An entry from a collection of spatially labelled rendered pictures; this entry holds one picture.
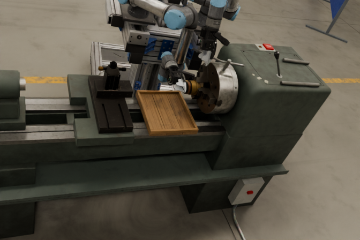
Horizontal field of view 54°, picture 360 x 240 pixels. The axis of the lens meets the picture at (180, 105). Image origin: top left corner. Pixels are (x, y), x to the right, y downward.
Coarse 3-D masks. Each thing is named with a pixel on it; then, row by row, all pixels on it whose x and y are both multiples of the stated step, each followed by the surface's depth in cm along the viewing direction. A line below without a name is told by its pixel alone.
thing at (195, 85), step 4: (192, 80) 207; (188, 84) 203; (192, 84) 204; (196, 84) 205; (188, 88) 203; (192, 88) 203; (196, 88) 204; (188, 92) 204; (192, 92) 205; (196, 92) 205
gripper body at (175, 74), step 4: (168, 68) 213; (172, 68) 214; (176, 68) 215; (168, 72) 212; (172, 72) 208; (176, 72) 208; (180, 72) 210; (168, 76) 210; (172, 76) 205; (176, 76) 206; (180, 76) 207; (168, 80) 212; (172, 80) 207; (176, 80) 208; (168, 84) 209; (172, 84) 208
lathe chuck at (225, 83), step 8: (216, 64) 205; (224, 64) 208; (216, 72) 201; (208, 80) 209; (216, 80) 201; (224, 80) 199; (232, 80) 202; (216, 88) 201; (224, 88) 199; (232, 88) 201; (200, 96) 219; (216, 96) 201; (224, 96) 200; (200, 104) 219; (208, 104) 210; (224, 104) 203; (208, 112) 209; (216, 112) 210
